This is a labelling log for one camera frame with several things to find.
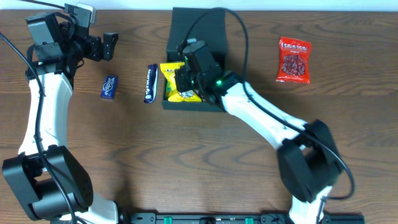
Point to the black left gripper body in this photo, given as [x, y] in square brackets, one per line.
[96, 48]

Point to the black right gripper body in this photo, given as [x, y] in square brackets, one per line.
[181, 80]

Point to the yellow Hacks candy bag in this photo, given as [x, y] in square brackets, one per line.
[173, 95]

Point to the dark purple chocolate bar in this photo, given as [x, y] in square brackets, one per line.
[151, 83]

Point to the dark green box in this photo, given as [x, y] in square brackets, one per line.
[210, 29]

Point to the red Hacks candy bag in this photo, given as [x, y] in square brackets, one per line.
[293, 60]

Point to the green Haribo worms bag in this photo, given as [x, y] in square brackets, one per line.
[168, 90]

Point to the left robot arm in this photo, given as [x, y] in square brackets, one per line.
[47, 180]

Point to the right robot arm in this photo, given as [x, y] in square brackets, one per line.
[309, 163]

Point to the blue Eclipse mint box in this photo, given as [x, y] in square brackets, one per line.
[109, 87]

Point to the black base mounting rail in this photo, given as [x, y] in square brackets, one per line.
[265, 218]

